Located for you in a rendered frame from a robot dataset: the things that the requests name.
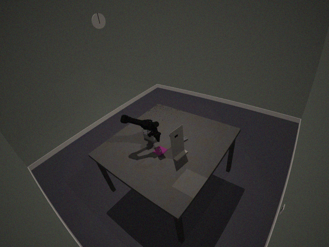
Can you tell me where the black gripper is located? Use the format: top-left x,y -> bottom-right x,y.
151,127 -> 161,142

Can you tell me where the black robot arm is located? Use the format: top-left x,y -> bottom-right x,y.
120,115 -> 159,137

